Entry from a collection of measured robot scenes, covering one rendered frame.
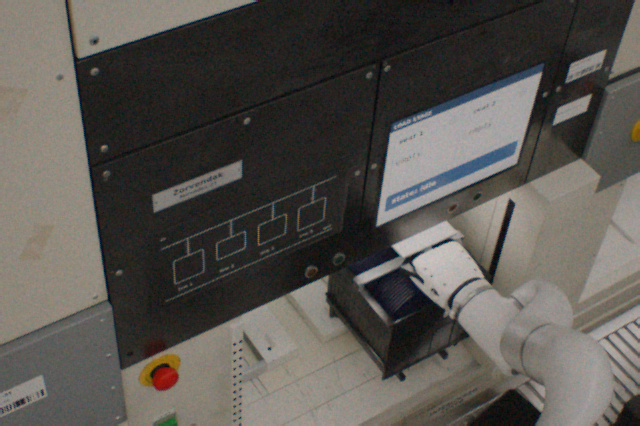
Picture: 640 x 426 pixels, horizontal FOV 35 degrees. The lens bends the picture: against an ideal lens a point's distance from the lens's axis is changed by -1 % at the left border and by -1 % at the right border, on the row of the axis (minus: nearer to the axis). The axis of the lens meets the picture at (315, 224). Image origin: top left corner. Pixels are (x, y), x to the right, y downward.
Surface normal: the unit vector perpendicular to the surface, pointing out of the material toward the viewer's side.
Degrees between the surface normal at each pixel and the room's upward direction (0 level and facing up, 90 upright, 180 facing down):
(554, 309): 36
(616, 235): 0
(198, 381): 90
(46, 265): 90
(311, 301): 0
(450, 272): 2
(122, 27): 84
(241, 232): 90
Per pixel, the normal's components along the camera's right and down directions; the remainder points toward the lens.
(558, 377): -0.79, -0.29
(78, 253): 0.54, 0.65
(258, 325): 0.06, -0.67
